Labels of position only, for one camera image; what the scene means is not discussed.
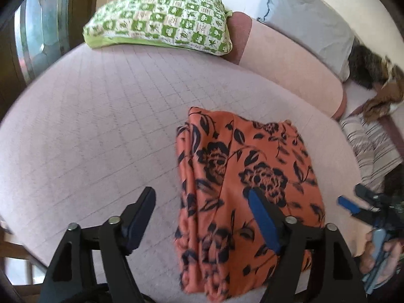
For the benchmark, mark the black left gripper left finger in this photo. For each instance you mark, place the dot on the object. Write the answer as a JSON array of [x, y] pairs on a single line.
[[135, 219]]

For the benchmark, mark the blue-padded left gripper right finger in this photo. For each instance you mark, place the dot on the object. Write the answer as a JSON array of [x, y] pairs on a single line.
[[269, 218]]

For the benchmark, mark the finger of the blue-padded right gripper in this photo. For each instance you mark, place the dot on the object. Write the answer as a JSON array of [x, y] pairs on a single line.
[[348, 205]]

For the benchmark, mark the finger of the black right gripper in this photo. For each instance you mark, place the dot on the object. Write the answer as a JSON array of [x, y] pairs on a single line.
[[367, 195]]

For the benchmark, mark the orange floral black-print garment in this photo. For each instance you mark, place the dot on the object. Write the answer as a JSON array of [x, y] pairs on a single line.
[[221, 158]]

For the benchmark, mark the striped grey white blanket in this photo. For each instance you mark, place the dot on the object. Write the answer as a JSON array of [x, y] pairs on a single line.
[[377, 146]]

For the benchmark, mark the pink quilted bed cover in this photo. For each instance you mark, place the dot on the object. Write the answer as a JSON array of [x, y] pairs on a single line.
[[99, 125]]

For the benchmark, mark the brown crumpled cloth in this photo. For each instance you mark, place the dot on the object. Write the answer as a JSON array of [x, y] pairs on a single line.
[[390, 95]]

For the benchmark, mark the pink long bolster pillow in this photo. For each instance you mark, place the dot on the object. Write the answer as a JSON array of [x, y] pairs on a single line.
[[276, 57]]

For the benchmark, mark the grey blue pillow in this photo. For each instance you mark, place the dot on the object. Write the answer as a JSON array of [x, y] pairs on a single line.
[[316, 27]]

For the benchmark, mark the green white patterned pillow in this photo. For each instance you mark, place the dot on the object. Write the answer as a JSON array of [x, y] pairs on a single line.
[[199, 25]]

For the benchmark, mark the stained glass window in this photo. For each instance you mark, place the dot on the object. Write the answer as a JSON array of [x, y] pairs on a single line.
[[41, 35]]

